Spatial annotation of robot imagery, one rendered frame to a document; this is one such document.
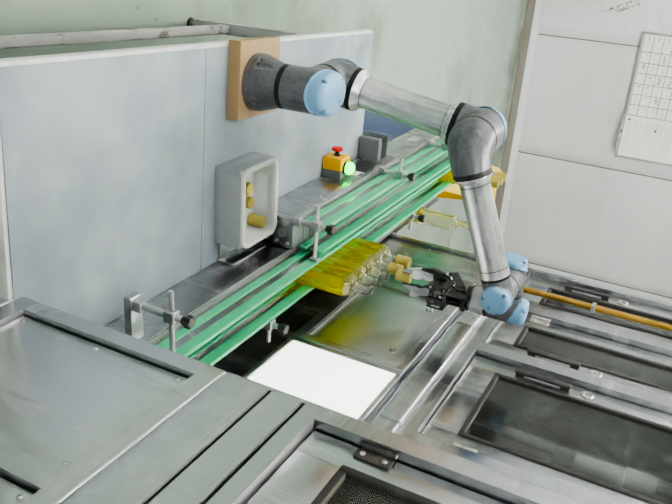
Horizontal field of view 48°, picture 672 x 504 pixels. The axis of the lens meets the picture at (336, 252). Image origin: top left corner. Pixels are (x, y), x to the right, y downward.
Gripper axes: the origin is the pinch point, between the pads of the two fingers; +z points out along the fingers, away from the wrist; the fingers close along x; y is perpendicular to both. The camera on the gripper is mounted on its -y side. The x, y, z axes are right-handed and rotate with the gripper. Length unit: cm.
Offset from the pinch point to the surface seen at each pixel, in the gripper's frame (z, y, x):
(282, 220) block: 35.2, 13.2, -14.0
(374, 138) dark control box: 39, -56, -21
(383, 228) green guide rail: 25.4, -39.6, 5.2
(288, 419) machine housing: -20, 102, -25
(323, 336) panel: 14.6, 23.8, 12.6
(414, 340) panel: -7.9, 11.3, 12.9
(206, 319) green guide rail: 29, 58, -5
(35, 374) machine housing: 23, 113, -24
